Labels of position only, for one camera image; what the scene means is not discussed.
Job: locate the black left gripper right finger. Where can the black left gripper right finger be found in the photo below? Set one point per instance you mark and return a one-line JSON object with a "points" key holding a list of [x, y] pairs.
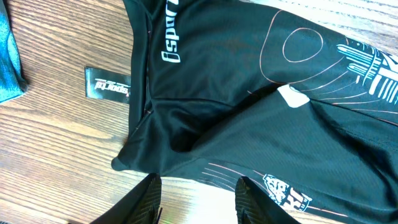
{"points": [[253, 206]]}

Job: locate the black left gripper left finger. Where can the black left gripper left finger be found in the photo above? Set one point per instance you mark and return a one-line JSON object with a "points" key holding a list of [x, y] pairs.
{"points": [[140, 206]]}

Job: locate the black printed cycling jersey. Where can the black printed cycling jersey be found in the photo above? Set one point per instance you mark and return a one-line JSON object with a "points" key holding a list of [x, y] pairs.
{"points": [[224, 89]]}

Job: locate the blue folded jeans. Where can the blue folded jeans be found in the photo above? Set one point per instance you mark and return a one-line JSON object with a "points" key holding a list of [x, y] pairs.
{"points": [[13, 85]]}

